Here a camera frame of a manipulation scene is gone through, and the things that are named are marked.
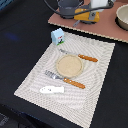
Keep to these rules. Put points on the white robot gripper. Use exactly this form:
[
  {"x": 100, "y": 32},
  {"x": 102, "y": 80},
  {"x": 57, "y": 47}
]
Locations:
[{"x": 102, "y": 4}]

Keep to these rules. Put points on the beige woven placemat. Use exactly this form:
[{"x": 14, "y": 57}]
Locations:
[{"x": 75, "y": 104}]

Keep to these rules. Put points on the cream bowl on stove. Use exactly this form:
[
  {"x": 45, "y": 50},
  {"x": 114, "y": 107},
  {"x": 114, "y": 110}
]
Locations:
[{"x": 122, "y": 15}]

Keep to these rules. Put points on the pink toy stove top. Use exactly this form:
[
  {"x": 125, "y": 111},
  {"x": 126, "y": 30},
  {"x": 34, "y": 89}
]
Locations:
[{"x": 106, "y": 27}]

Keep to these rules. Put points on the light blue milk carton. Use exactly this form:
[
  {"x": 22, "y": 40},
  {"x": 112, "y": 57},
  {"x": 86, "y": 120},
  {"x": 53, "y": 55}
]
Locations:
[{"x": 57, "y": 36}]

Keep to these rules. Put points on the wooden handled toy knife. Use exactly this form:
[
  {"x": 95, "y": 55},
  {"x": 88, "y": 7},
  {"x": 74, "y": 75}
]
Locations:
[{"x": 80, "y": 55}]

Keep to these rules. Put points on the toy bread loaf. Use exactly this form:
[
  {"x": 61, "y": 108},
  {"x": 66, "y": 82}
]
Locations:
[{"x": 83, "y": 15}]

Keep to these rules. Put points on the grey toy frying pan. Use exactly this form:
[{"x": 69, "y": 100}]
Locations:
[{"x": 86, "y": 22}]

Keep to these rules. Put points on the wooden handled toy fork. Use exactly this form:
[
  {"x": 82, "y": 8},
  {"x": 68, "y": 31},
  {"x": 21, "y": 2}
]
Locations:
[{"x": 54, "y": 76}]

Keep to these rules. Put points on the grey toy pot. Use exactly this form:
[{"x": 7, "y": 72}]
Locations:
[{"x": 67, "y": 7}]

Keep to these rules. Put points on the round wooden plate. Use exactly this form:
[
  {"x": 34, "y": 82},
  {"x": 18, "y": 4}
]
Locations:
[{"x": 69, "y": 66}]

